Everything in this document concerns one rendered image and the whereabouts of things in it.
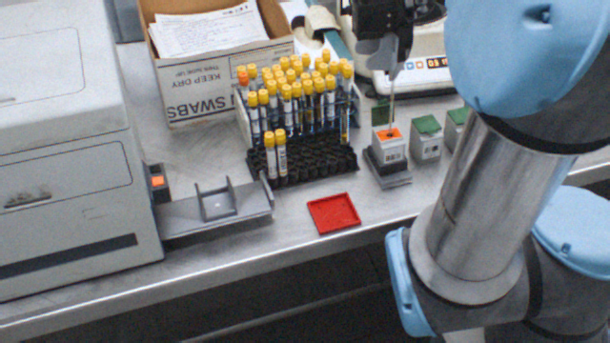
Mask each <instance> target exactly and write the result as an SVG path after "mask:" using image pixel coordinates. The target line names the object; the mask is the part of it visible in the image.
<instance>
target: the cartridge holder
mask: <svg viewBox="0 0 610 343"><path fill-rule="evenodd" d="M362 154H363V156H364V158H365V161H366V162H367V164H368V166H370V168H371V170H372V171H373V174H374V176H375V178H376V180H377V182H378V185H379V186H380V188H381V189H387V188H391V187H395V186H399V185H403V184H408V182H412V181H413V176H412V175H411V173H410V170H409V169H408V158H407V156H405V155H404V160H400V161H396V162H392V163H388V164H384V165H380V163H379V161H378V158H377V157H376V154H375V152H374V151H373V149H372V145H368V146H367V149H363V150H362Z"/></svg>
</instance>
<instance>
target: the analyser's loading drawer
mask: <svg viewBox="0 0 610 343"><path fill-rule="evenodd" d="M260 179H261V180H256V181H253V182H249V184H244V185H240V186H235V187H232V184H231V180H230V177H229V175H227V176H226V180H227V186H223V187H218V188H214V189H209V190H205V191H202V192H200V191H199V188H198V185H197V184H196V183H195V184H194V185H195V189H196V193H197V196H193V197H188V198H184V199H180V200H175V201H171V202H166V203H162V204H158V206H154V207H153V212H154V216H155V220H156V224H158V228H159V232H160V236H161V239H162V241H164V239H168V238H173V237H177V236H181V235H185V234H189V233H194V232H201V231H206V229H209V228H214V227H218V226H221V225H226V224H230V223H233V222H238V221H242V220H246V218H251V217H255V216H259V215H263V214H267V213H270V214H271V216H272V217H273V218H274V217H276V214H275V198H274V195H273V192H271V190H270V187H269V185H268V181H267V178H266V176H265V173H264V171H263V170H261V171H260ZM217 203H219V205H220V208H216V205H215V204H217Z"/></svg>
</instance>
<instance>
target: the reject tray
mask: <svg viewBox="0 0 610 343"><path fill-rule="evenodd" d="M306 205H307V209H309V211H310V213H311V216H312V218H313V220H314V223H315V226H316V228H317V231H318V234H319V236H321V235H325V234H329V233H332V232H336V231H340V230H344V229H348V228H352V227H355V226H360V225H362V221H361V218H360V216H359V214H358V212H357V211H356V209H355V206H354V204H353V202H352V200H351V198H350V195H349V194H348V192H341V193H337V194H332V195H328V197H324V198H319V199H316V200H312V201H307V202H306Z"/></svg>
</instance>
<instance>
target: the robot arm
mask: <svg viewBox="0 0 610 343"><path fill-rule="evenodd" d="M435 1H436V3H438V4H440V5H442V6H445V7H446V8H447V18H446V20H444V46H445V54H446V59H447V65H448V70H449V72H450V76H451V79H452V82H454V84H455V87H456V89H457V92H458V94H459V95H460V97H461V99H462V100H463V101H464V103H466V104H467V105H469V106H470V110H469V113H468V116H467V119H466V121H464V125H463V128H462V131H461V134H460V137H459V140H458V142H457V148H456V150H455V153H453V156H452V160H451V163H450V165H449V168H448V171H447V174H446V177H445V179H444V182H443V186H442V188H440V191H439V194H438V198H437V202H435V203H433V204H431V205H430V206H427V207H426V209H425V210H424V211H422V212H421V213H420V214H419V216H417V218H416V220H415V222H414V224H413V226H412V228H409V229H407V228H404V227H402V228H399V229H398V230H396V231H391V232H389V233H388V234H387V235H386V238H385V247H386V253H387V260H388V266H389V272H390V276H391V282H393V287H394V293H395V297H396V304H397V308H398V313H399V317H400V320H401V324H402V327H404V329H405V331H406V332H407V333H408V334H409V335H410V336H412V337H422V336H432V337H438V336H440V335H441V334H443V333H449V332H454V331H461V330H467V329H473V328H478V327H485V328H484V337H485V343H610V331H608V322H607V318H608V316H609V314H610V201H608V200H607V199H604V198H602V197H599V196H597V195H595V194H593V193H592V192H590V191H588V190H585V189H581V188H577V187H571V186H561V185H560V184H561V183H562V180H563V179H565V177H566V176H567V174H568V173H569V171H571V168H572V166H573V165H574V163H576V162H577V160H578V159H579V156H580V155H584V154H589V153H592V152H595V151H600V150H602V149H604V148H605V147H608V146H610V0H435ZM349 5H350V6H346V7H344V8H342V0H339V15H340V16H344V15H349V16H352V33H353V34H354V35H355V38H357V41H358V42H356V43H355V48H354V50H355V53H358V54H364V55H371V56H370V57H367V58H366V61H365V68H366V69H367V70H371V71H384V74H385V76H387V75H389V77H388V80H389V82H390V81H393V80H395V79H396V78H397V77H398V75H399V74H400V71H401V70H402V68H403V66H404V64H406V62H407V60H408V59H409V56H410V53H411V50H412V46H413V40H414V17H415V12H414V0H349Z"/></svg>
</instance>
